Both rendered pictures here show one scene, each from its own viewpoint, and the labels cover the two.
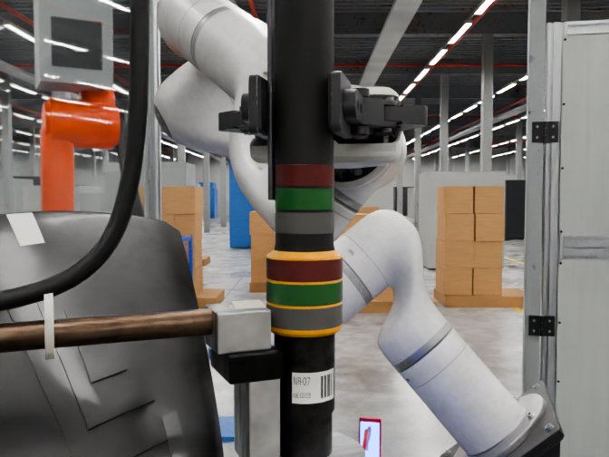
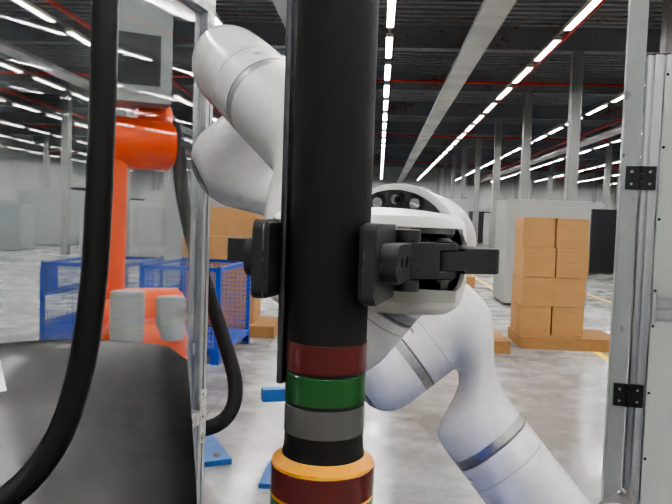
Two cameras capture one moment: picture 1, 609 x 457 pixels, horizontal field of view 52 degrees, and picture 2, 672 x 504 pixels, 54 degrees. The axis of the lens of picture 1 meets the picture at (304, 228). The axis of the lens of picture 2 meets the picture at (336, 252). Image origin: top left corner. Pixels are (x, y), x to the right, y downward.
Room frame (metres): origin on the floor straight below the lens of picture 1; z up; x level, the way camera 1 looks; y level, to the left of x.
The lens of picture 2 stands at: (0.08, -0.02, 1.51)
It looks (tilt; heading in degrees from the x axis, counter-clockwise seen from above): 3 degrees down; 3
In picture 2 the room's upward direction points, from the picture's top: 2 degrees clockwise
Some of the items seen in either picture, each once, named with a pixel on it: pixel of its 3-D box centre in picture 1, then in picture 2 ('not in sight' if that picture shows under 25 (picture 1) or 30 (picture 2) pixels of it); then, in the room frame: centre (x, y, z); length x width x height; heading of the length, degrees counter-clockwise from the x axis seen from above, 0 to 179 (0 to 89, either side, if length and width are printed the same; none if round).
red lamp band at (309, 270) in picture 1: (304, 267); (322, 474); (0.35, 0.00, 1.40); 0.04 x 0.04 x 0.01
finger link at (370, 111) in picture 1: (364, 108); (413, 262); (0.36, -0.03, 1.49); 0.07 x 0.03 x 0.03; 168
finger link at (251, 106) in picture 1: (250, 112); (261, 254); (0.38, 0.03, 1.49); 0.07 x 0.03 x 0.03; 168
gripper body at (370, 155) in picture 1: (333, 129); (379, 251); (0.46, -0.02, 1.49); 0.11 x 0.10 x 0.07; 168
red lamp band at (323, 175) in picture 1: (304, 176); (326, 353); (0.35, 0.00, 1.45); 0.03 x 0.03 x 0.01
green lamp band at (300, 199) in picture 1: (304, 199); (325, 383); (0.35, 0.00, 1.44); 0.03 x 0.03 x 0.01
